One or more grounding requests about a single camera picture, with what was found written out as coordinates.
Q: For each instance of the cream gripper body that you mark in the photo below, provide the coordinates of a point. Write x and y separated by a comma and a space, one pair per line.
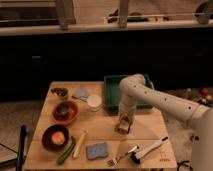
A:
124, 118

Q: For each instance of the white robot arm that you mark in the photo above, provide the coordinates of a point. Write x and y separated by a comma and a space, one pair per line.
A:
197, 116

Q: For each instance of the green plastic tray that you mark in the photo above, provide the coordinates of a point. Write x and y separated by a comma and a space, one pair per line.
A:
112, 92

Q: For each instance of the white plastic cup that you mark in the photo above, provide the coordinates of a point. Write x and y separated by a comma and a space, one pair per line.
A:
94, 102

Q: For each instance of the yellow toy vegetable stick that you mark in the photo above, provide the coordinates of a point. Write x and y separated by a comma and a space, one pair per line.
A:
78, 145

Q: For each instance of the blue sponge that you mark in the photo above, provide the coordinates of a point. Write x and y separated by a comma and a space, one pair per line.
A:
94, 151

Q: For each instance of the blue cloth piece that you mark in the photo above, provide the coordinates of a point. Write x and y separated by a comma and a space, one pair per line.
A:
81, 93

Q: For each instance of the orange bowl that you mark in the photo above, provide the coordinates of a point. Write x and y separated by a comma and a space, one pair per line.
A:
65, 112

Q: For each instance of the dark toy grapes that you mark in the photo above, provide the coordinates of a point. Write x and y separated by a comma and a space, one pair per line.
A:
60, 92

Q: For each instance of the green toy cucumber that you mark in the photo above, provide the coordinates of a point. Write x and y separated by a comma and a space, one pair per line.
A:
68, 151

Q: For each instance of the orange toy food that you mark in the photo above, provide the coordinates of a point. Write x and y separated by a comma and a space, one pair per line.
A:
58, 138

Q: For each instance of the dark red bowl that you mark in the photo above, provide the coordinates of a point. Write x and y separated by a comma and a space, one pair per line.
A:
47, 137

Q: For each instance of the black stand pole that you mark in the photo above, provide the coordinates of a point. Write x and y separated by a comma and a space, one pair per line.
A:
20, 155

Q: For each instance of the wooden railing shelf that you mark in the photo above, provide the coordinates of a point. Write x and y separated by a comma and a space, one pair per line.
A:
34, 17

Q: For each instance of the white handled black brush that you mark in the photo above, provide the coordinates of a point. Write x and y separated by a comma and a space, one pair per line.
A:
137, 156

